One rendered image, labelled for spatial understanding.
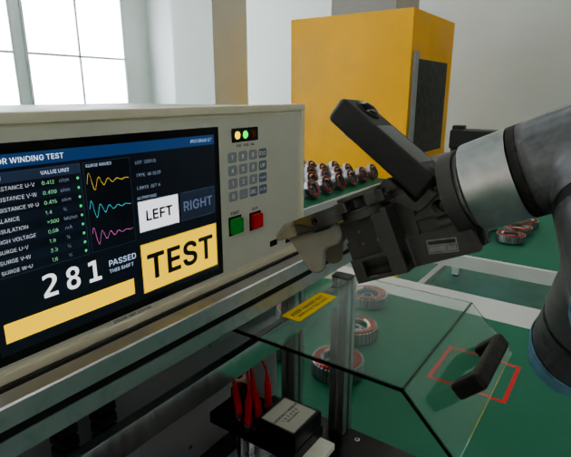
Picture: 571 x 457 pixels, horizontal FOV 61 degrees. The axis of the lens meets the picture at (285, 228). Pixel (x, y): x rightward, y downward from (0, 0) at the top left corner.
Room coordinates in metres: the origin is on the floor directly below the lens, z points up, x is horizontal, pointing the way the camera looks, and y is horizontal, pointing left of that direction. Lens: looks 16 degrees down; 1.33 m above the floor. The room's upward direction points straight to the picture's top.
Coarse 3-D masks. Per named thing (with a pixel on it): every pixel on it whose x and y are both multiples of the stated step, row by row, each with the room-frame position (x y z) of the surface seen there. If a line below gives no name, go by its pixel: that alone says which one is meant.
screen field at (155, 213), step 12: (192, 192) 0.50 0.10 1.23; (204, 192) 0.51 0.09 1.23; (144, 204) 0.45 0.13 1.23; (156, 204) 0.46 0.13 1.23; (168, 204) 0.47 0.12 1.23; (180, 204) 0.48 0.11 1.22; (192, 204) 0.50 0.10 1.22; (204, 204) 0.51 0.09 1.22; (144, 216) 0.45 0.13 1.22; (156, 216) 0.46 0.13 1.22; (168, 216) 0.47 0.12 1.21; (180, 216) 0.48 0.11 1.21; (192, 216) 0.50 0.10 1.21; (144, 228) 0.44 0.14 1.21
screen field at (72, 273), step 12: (84, 264) 0.39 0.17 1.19; (96, 264) 0.40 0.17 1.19; (48, 276) 0.36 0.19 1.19; (60, 276) 0.37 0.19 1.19; (72, 276) 0.38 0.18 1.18; (84, 276) 0.39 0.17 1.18; (96, 276) 0.40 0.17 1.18; (48, 288) 0.36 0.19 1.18; (60, 288) 0.37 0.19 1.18; (72, 288) 0.38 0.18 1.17; (48, 300) 0.36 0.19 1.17
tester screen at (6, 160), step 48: (144, 144) 0.45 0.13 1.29; (192, 144) 0.50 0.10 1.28; (0, 192) 0.34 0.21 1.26; (48, 192) 0.37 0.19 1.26; (96, 192) 0.41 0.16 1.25; (144, 192) 0.45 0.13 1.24; (0, 240) 0.34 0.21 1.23; (48, 240) 0.37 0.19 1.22; (96, 240) 0.40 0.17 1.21; (144, 240) 0.44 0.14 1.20; (0, 288) 0.33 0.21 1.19; (96, 288) 0.40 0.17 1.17; (0, 336) 0.33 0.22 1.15; (48, 336) 0.36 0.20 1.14
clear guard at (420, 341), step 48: (336, 288) 0.64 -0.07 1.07; (384, 288) 0.64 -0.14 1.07; (288, 336) 0.50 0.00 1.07; (336, 336) 0.50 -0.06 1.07; (384, 336) 0.50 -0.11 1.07; (432, 336) 0.50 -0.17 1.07; (480, 336) 0.54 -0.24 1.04; (384, 384) 0.41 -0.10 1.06; (432, 384) 0.42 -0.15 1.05; (432, 432) 0.38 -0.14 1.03
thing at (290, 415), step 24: (216, 408) 0.60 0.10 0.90; (288, 408) 0.57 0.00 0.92; (312, 408) 0.57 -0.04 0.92; (240, 432) 0.56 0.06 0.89; (264, 432) 0.54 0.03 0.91; (288, 432) 0.52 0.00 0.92; (312, 432) 0.54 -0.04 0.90; (240, 456) 0.57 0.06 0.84; (288, 456) 0.51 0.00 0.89; (312, 456) 0.52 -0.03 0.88
